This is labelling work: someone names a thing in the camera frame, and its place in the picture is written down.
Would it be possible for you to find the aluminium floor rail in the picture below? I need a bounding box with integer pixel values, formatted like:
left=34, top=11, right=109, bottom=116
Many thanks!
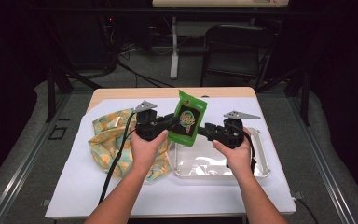
left=287, top=94, right=358, bottom=224
left=0, top=91, right=74, bottom=224

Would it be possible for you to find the person's left hand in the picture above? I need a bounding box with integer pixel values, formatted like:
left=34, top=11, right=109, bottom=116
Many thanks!
left=130, top=124, right=170, bottom=175

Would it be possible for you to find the black folding chair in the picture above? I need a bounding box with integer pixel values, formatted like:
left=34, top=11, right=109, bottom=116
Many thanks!
left=200, top=24, right=278, bottom=91

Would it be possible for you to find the wooden table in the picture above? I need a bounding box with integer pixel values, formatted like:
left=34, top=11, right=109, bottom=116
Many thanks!
left=45, top=87, right=296, bottom=220

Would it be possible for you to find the black floor cable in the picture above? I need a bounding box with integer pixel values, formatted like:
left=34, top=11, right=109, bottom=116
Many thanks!
left=116, top=43, right=176, bottom=89

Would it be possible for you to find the person's right hand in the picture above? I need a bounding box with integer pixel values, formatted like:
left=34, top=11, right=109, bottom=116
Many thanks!
left=213, top=127, right=253, bottom=178

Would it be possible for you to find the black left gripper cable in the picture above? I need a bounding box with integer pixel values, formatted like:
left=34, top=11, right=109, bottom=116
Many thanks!
left=98, top=111, right=137, bottom=205

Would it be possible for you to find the black metal stand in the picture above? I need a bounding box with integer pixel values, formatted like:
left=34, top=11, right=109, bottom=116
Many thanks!
left=45, top=66, right=76, bottom=124
left=283, top=68, right=311, bottom=127

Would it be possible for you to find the green seaweed snack packet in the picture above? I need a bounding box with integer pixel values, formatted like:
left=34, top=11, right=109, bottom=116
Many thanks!
left=168, top=90, right=208, bottom=147

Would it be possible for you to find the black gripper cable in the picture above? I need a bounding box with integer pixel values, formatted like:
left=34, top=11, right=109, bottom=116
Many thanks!
left=98, top=111, right=137, bottom=205
left=227, top=129, right=258, bottom=175

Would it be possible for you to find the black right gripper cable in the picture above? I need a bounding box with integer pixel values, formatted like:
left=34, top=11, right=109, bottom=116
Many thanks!
left=227, top=129, right=258, bottom=175

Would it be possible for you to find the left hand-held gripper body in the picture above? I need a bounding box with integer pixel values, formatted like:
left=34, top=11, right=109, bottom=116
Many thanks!
left=133, top=100, right=169, bottom=143

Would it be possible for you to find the white desk leg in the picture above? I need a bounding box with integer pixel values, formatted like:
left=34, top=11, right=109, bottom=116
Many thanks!
left=170, top=16, right=180, bottom=80

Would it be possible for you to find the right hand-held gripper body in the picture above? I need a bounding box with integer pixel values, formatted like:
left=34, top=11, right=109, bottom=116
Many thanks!
left=213, top=110, right=261, bottom=148

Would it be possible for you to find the black cable at table corner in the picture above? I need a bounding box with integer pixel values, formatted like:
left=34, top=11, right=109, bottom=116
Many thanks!
left=296, top=195, right=320, bottom=224

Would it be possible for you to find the white plastic tray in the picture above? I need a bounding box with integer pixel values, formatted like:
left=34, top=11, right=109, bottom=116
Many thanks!
left=172, top=126, right=271, bottom=180

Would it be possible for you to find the white table cover sheet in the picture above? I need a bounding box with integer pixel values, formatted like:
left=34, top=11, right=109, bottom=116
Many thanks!
left=45, top=96, right=296, bottom=218

